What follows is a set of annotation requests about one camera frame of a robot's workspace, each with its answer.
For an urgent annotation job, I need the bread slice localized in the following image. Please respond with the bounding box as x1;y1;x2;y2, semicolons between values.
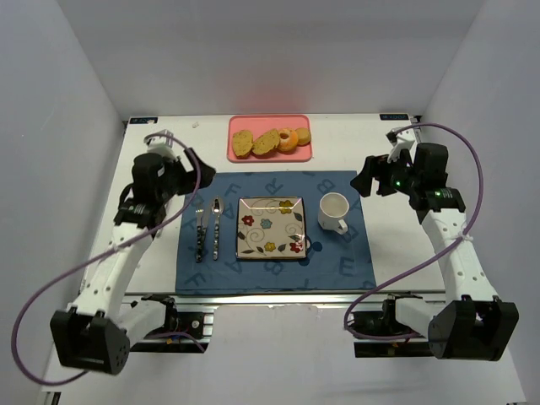
251;128;279;158
232;129;253;159

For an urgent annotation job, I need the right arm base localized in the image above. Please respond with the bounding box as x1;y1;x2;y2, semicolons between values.
348;294;433;359

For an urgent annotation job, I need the white mug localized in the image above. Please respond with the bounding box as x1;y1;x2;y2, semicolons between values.
318;192;349;235

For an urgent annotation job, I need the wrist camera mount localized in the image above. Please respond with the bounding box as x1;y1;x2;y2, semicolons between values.
143;130;176;159
386;128;416;163

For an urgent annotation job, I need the purple cable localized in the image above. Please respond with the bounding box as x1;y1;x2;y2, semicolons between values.
10;131;203;386
342;122;484;341

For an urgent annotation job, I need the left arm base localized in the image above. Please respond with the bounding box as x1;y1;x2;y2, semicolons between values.
118;294;213;354

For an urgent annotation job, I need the sugared donut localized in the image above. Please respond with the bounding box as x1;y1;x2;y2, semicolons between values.
278;128;299;154

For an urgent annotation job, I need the small round muffin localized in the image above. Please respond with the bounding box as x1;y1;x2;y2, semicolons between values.
295;127;311;146

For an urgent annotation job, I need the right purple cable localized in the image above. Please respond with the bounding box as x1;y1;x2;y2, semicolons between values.
342;122;484;341

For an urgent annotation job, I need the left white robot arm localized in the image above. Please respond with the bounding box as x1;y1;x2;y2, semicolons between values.
50;148;216;375

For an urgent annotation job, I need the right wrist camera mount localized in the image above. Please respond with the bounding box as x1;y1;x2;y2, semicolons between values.
386;128;416;163

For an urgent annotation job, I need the square floral plate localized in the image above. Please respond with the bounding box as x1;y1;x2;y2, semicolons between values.
235;197;307;261

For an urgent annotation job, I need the pink tray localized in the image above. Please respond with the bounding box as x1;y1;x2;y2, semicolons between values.
227;114;312;163

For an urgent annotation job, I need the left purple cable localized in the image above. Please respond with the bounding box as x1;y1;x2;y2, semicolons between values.
10;131;203;386

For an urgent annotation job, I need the fork with patterned handle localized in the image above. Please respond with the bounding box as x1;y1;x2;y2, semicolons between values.
195;206;204;263

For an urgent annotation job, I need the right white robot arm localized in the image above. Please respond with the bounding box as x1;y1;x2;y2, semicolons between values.
344;143;519;361

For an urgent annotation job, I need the blue letter placemat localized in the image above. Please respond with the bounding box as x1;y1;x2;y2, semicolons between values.
175;170;375;295

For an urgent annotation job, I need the spoon with patterned handle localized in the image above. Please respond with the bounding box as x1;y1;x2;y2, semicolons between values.
213;196;224;261

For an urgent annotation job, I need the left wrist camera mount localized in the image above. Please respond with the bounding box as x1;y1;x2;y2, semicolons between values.
143;130;176;159

